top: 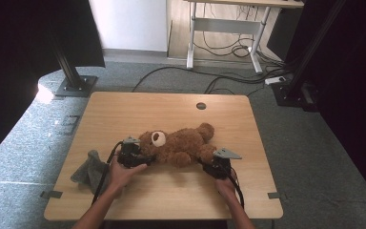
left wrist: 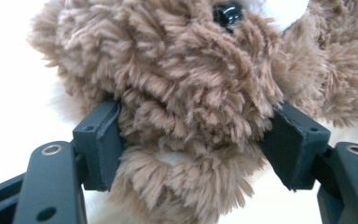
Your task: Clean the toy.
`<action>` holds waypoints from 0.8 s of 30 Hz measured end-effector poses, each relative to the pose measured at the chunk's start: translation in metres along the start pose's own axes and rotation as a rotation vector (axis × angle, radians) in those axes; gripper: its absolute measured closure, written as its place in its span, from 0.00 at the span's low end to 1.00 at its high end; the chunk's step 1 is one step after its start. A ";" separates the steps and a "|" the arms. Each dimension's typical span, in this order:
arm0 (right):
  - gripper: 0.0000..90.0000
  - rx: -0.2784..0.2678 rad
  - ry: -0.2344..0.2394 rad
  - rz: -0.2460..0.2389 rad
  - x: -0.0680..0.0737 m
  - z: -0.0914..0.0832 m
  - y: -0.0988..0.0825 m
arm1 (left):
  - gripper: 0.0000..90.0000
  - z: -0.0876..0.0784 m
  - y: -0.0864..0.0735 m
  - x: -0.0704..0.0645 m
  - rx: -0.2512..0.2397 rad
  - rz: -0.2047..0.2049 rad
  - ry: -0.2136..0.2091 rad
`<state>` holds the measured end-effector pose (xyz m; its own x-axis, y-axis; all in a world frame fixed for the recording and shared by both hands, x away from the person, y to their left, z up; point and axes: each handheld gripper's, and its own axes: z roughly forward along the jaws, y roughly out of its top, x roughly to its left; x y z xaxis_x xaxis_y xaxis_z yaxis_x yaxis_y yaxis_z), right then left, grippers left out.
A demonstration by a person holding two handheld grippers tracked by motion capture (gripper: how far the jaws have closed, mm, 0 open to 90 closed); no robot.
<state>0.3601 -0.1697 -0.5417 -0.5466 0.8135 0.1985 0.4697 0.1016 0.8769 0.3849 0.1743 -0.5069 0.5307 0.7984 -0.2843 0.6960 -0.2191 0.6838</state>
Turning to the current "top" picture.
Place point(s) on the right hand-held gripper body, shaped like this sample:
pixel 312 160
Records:
pixel 220 170

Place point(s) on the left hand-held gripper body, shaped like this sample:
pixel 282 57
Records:
pixel 130 157

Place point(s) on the brown teddy bear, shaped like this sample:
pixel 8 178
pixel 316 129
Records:
pixel 178 146

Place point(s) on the grey cloth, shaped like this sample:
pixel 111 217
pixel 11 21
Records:
pixel 90 173

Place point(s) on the person's right hand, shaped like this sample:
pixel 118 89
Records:
pixel 228 189

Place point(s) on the person's left hand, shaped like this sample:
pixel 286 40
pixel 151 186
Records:
pixel 119 178

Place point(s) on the grey floor socket plate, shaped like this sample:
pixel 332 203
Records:
pixel 68 124

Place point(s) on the black metal stand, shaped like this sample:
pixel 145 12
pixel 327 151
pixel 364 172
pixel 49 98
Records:
pixel 294 86
pixel 73 79

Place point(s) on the white power strip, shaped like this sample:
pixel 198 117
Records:
pixel 274 80

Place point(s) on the black curtain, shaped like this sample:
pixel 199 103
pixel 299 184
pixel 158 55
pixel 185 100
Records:
pixel 355 79
pixel 19 63

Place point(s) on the white desk frame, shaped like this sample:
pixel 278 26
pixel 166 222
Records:
pixel 225 26

